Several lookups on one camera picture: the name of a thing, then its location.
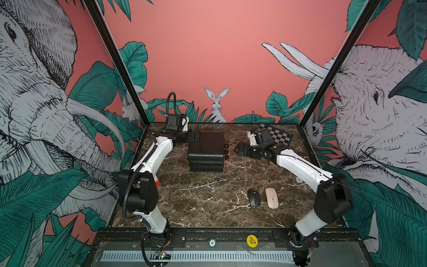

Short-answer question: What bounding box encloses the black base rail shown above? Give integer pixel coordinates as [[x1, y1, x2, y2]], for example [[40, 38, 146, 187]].
[[91, 227, 364, 249]]

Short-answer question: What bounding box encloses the black frame post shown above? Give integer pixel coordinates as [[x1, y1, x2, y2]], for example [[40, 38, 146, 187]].
[[83, 0, 150, 127], [299, 0, 381, 128]]

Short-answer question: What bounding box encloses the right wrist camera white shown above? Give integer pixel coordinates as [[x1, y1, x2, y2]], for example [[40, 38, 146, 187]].
[[247, 131, 257, 146]]

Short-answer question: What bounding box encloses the black computer mouse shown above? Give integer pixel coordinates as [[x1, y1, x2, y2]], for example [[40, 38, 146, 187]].
[[247, 188, 261, 208]]

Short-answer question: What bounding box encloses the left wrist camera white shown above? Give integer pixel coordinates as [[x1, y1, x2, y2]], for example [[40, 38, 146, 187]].
[[180, 115, 189, 132]]

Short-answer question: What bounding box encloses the white vent strip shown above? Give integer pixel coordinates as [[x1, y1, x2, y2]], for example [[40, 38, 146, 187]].
[[100, 250, 294, 263]]

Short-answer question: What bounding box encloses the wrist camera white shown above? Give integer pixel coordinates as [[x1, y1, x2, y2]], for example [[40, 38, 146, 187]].
[[180, 115, 189, 132], [247, 131, 257, 146]]

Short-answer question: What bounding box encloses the black white checkerboard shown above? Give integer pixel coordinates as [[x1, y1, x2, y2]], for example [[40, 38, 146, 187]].
[[259, 123, 293, 147]]

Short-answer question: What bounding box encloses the left black frame post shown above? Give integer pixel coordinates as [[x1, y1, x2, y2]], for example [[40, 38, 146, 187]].
[[83, 0, 150, 127]]

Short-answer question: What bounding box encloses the black drawer cabinet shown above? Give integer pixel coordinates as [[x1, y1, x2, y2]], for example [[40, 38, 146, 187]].
[[187, 130, 228, 172]]

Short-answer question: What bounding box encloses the pink computer mouse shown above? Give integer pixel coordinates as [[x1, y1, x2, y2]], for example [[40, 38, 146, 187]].
[[265, 188, 279, 209]]

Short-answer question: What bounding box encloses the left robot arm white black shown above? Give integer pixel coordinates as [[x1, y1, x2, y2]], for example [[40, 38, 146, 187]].
[[119, 129, 200, 236]]

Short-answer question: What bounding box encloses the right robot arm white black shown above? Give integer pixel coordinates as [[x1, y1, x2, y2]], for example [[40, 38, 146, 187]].
[[234, 143, 354, 238]]

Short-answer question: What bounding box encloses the right black frame post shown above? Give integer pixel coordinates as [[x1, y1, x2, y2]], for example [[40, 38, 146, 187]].
[[299, 0, 381, 128]]

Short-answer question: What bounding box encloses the yellow round sticker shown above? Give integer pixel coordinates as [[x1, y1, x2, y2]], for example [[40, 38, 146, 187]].
[[246, 235, 259, 248]]

